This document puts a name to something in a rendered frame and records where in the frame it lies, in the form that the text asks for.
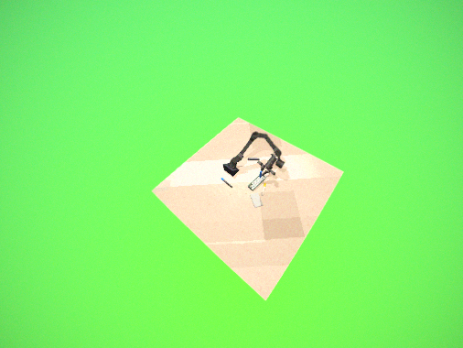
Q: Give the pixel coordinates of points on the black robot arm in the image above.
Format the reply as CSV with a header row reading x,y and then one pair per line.
x,y
275,158

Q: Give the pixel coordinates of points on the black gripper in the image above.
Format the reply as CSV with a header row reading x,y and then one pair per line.
x,y
268,165

